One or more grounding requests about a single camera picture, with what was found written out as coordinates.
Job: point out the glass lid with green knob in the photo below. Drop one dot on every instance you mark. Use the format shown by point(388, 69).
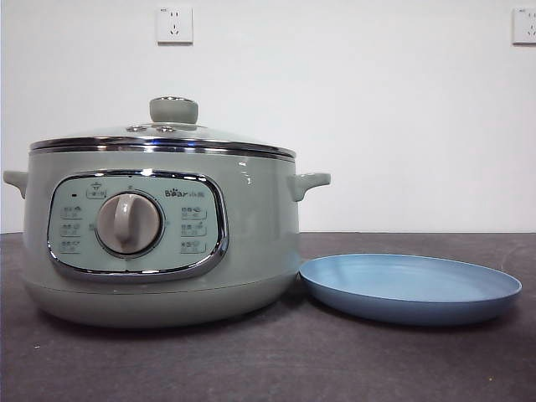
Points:
point(173, 112)

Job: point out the pale green electric steamer pot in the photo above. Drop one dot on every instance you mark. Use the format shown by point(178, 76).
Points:
point(251, 209)

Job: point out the blue plate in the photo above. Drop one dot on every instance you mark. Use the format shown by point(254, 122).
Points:
point(402, 280)

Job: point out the white wall socket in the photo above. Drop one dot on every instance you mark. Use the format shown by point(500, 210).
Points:
point(525, 26)
point(175, 25)

